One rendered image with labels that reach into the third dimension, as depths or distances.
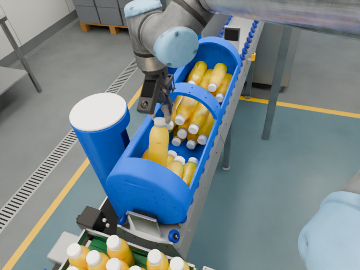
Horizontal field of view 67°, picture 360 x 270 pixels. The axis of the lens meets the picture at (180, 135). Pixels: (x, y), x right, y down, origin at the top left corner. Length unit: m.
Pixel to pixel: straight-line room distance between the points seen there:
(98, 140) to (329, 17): 1.16
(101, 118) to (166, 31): 0.82
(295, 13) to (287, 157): 2.20
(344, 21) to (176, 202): 0.67
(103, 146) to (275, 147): 1.64
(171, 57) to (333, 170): 2.09
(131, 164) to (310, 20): 0.65
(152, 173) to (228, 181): 1.51
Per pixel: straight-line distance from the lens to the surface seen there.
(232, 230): 2.07
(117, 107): 1.37
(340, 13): 0.29
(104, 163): 1.46
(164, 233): 1.04
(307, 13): 0.32
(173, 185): 0.82
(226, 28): 1.88
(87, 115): 1.38
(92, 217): 1.05
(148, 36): 0.63
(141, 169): 0.81
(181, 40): 0.59
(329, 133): 2.81
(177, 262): 0.84
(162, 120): 0.87
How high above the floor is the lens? 1.87
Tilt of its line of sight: 46 degrees down
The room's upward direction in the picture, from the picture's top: 7 degrees counter-clockwise
